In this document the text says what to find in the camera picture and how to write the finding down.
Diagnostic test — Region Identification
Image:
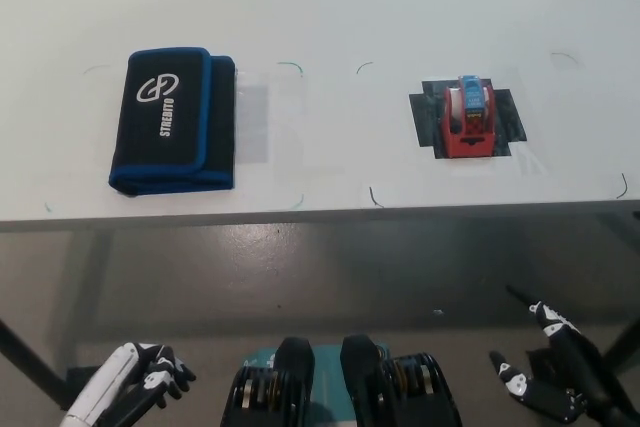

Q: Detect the white and black left hand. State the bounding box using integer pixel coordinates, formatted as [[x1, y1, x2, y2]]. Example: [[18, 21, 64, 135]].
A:
[[60, 340, 197, 427]]

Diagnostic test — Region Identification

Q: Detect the black right hand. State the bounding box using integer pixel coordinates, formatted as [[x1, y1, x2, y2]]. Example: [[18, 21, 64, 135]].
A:
[[488, 284, 640, 427]]

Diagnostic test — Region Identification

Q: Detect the red tape dispenser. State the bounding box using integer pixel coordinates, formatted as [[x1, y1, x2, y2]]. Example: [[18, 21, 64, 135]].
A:
[[440, 73, 497, 160]]

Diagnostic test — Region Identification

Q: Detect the black blue-trimmed notebook pouch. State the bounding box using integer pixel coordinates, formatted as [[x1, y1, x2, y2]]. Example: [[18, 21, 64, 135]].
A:
[[107, 46, 237, 197]]

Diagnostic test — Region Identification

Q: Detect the black tape patch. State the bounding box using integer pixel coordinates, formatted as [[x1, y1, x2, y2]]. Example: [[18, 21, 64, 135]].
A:
[[408, 78, 529, 160]]

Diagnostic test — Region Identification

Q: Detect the black table leg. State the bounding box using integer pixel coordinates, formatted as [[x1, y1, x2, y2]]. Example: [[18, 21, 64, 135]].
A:
[[598, 291, 640, 379], [0, 317, 101, 411]]

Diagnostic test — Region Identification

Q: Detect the black ribbed robot body block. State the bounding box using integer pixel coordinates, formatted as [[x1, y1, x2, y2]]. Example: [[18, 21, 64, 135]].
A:
[[339, 333, 462, 427], [222, 336, 317, 427]]

